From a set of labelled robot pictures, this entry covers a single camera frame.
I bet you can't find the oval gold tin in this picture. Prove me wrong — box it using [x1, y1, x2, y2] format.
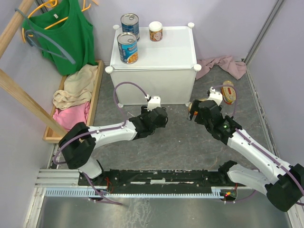
[221, 80, 237, 105]
[188, 98, 207, 119]

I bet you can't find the blue can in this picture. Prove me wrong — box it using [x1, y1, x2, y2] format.
[121, 13, 140, 41]
[117, 32, 138, 64]

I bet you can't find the orange can white lid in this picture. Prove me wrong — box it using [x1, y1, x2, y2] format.
[149, 21, 162, 42]

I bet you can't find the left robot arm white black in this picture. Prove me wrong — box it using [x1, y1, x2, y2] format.
[59, 107, 168, 185]

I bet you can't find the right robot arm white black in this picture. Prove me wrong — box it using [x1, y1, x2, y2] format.
[189, 99, 304, 212]

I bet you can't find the white cube cabinet counter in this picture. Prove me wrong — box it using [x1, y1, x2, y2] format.
[105, 22, 202, 105]

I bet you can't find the mauve cloth on floor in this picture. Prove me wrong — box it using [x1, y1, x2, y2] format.
[196, 56, 247, 80]

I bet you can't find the beige cloth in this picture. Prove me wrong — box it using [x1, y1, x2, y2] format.
[53, 64, 98, 110]

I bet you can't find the pink cloth in tray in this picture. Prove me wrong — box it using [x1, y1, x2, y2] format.
[53, 102, 90, 131]

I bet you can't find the green tank top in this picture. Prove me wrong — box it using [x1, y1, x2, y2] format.
[21, 0, 95, 76]

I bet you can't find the grey blue clothes hanger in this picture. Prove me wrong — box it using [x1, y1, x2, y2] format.
[14, 8, 76, 65]

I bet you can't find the wooden rack pole lower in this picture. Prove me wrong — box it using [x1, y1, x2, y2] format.
[0, 69, 67, 136]

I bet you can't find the wooden rack pole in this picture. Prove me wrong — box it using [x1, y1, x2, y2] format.
[0, 69, 67, 136]
[0, 0, 34, 57]

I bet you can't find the orange clothes hanger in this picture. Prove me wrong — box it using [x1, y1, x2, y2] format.
[21, 0, 93, 45]

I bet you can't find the wooden rack pole upper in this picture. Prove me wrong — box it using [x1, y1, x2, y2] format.
[0, 0, 34, 57]

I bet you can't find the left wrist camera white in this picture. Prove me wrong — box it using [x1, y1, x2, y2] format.
[145, 95, 161, 111]

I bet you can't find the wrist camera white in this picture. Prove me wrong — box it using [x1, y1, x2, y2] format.
[145, 95, 161, 111]
[207, 87, 223, 106]

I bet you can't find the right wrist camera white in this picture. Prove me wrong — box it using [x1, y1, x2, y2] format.
[207, 87, 223, 106]

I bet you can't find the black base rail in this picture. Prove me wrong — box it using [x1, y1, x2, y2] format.
[91, 170, 236, 194]

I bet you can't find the white cable duct comb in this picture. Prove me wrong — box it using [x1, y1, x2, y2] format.
[45, 188, 224, 199]

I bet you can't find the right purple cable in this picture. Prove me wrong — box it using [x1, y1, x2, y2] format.
[212, 84, 304, 206]

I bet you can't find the purple cable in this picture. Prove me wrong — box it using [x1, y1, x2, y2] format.
[212, 84, 304, 206]
[52, 82, 150, 206]

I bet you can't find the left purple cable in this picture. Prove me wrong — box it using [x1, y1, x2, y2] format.
[52, 82, 150, 206]

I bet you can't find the aluminium frame post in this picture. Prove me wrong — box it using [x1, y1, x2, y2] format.
[244, 0, 285, 65]

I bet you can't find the aluminium floor rail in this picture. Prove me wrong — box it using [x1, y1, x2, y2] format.
[33, 168, 297, 190]

